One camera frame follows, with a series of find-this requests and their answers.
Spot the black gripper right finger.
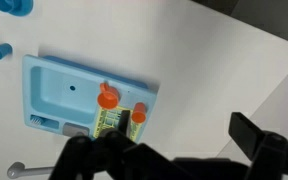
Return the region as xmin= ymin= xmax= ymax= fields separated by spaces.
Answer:
xmin=228 ymin=112 xmax=288 ymax=180

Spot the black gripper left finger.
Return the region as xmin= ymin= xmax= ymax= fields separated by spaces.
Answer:
xmin=48 ymin=109 xmax=198 ymax=180

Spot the small orange cup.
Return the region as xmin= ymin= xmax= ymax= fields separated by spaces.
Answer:
xmin=131 ymin=102 xmax=149 ymax=124

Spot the blue plate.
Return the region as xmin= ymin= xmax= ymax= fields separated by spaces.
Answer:
xmin=0 ymin=0 xmax=34 ymax=17

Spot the grey sponge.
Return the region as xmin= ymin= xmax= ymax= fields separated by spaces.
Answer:
xmin=63 ymin=122 xmax=90 ymax=138

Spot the white toy brush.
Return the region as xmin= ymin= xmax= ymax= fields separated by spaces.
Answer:
xmin=30 ymin=115 xmax=44 ymax=128

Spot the grey toy faucet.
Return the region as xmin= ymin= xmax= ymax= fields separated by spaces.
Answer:
xmin=6 ymin=161 xmax=57 ymax=180

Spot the light blue toy sink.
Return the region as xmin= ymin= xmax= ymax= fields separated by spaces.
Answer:
xmin=21 ymin=54 xmax=159 ymax=144

